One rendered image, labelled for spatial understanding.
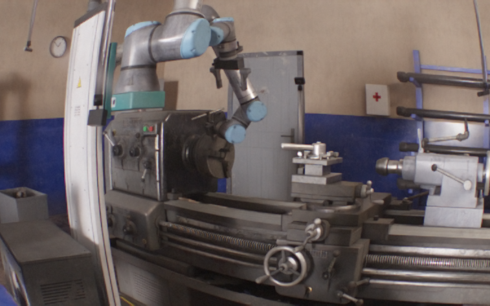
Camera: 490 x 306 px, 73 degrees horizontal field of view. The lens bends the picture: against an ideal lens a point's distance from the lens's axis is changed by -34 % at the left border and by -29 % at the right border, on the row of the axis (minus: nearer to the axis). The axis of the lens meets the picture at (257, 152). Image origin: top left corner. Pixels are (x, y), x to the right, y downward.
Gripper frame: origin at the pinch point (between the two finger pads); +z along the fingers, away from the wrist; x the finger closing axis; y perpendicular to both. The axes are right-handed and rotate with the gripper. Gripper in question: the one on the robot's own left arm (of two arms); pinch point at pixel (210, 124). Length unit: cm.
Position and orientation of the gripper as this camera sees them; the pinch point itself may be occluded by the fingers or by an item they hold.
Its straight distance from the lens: 248.7
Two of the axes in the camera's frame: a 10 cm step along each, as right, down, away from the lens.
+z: -4.6, -2.0, 8.7
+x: 8.7, -3.1, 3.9
